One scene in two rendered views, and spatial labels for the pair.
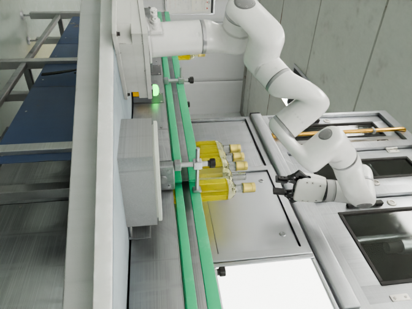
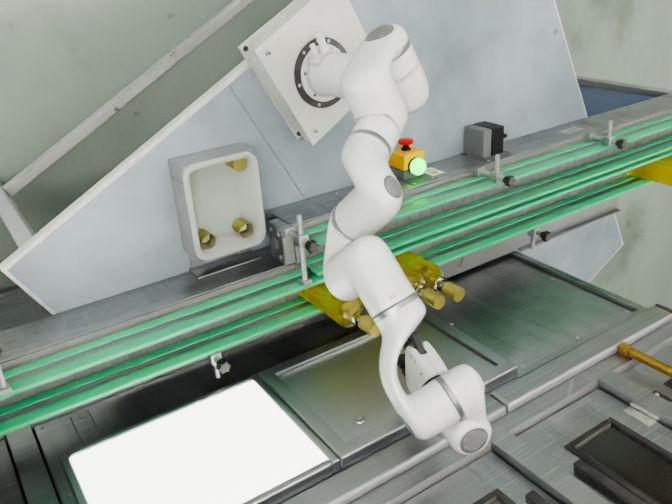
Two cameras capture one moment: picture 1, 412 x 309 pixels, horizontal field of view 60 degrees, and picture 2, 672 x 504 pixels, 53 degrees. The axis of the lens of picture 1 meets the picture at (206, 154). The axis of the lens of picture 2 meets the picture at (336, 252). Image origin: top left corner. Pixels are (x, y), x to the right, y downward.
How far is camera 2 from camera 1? 131 cm
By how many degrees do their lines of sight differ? 58
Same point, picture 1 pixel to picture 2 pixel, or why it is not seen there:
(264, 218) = (378, 394)
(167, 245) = (194, 289)
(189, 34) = (339, 69)
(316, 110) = (358, 199)
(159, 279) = (146, 299)
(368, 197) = (393, 397)
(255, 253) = (298, 402)
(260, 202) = not seen: hidden behind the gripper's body
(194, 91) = not seen: outside the picture
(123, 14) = (264, 31)
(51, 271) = not seen: hidden behind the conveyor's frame
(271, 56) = (354, 107)
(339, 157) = (353, 285)
